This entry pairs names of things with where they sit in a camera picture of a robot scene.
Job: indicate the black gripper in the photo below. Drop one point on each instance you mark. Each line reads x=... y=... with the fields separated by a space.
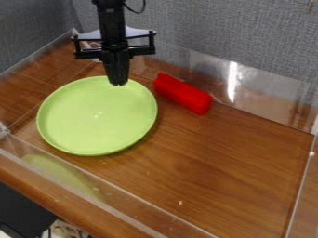
x=118 y=67

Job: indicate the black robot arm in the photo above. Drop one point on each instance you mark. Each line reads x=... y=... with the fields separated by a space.
x=111 y=19

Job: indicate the green round plate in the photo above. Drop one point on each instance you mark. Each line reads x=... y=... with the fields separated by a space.
x=90 y=118

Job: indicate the white power strip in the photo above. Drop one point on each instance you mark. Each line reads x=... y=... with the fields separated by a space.
x=61 y=229

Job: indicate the clear acrylic corner bracket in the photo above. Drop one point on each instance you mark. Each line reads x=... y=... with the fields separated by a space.
x=91 y=43

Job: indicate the clear acrylic enclosure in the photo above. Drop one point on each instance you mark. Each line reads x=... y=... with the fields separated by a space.
x=230 y=174

